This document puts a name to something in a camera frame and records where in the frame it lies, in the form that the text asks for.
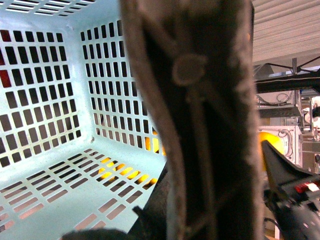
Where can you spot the brown basket handle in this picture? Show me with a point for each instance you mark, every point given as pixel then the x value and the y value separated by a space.
pixel 192 60

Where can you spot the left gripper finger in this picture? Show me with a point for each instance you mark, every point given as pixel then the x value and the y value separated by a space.
pixel 280 171

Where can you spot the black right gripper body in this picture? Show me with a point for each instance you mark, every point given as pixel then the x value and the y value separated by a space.
pixel 295 206

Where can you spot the light blue plastic basket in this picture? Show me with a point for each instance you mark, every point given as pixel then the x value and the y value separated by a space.
pixel 78 149

